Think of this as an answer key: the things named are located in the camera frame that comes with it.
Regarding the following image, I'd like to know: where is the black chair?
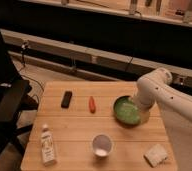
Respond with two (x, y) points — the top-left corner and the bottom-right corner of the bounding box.
(0, 79), (40, 168)

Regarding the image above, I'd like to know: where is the black cable on floor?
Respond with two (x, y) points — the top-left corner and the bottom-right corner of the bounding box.
(19, 41), (45, 101)

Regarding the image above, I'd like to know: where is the black rectangular block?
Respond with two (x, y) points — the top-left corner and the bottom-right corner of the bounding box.
(61, 91), (72, 108)

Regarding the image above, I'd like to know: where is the white plastic cup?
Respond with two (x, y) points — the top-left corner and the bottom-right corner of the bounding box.
(92, 134), (113, 157)

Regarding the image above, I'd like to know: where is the white squeeze bottle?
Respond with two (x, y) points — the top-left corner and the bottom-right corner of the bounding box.
(41, 124), (56, 166)

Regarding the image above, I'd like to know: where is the green ceramic bowl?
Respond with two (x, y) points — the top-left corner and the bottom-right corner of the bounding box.
(113, 96), (141, 125)

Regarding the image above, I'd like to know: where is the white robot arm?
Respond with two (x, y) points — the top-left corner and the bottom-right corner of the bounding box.
(133, 68), (192, 122)

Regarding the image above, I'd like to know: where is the beige sponge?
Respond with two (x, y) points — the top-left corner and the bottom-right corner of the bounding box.
(144, 144), (168, 167)

